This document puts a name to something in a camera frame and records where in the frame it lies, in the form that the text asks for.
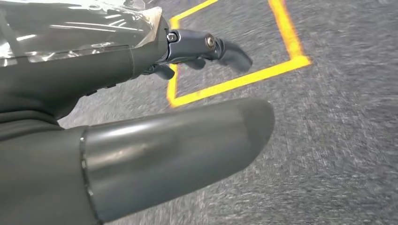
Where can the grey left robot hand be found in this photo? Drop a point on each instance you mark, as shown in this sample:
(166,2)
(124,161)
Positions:
(155,155)

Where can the yellow floor tape square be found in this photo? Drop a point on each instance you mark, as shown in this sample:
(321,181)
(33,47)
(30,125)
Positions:
(233,82)

